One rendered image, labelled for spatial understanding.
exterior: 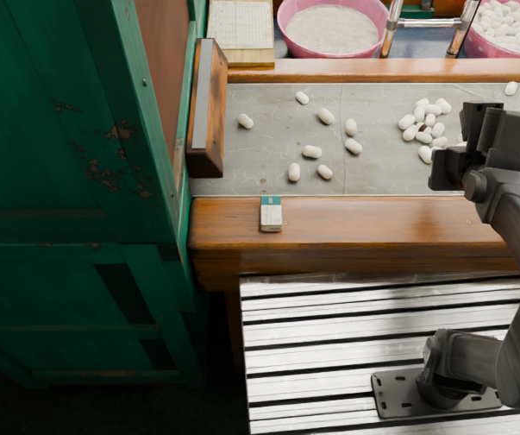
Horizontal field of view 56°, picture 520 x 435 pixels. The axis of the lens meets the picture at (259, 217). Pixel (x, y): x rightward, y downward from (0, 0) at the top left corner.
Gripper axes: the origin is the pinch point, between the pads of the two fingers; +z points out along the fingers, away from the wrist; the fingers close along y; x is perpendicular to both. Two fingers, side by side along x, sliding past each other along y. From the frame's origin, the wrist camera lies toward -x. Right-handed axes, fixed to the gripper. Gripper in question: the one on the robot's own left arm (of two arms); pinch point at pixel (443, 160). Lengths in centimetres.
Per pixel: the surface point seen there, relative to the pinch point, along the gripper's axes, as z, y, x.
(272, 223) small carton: -6.3, 29.7, 9.4
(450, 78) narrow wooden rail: 25.2, -9.5, -13.3
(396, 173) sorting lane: 7.4, 5.9, 3.7
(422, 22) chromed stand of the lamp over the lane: 24.3, -2.0, -24.3
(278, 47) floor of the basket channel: 46, 26, -20
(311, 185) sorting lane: 5.3, 22.1, 5.5
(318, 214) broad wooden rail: -2.6, 21.7, 8.9
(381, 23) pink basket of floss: 41.8, 2.1, -25.6
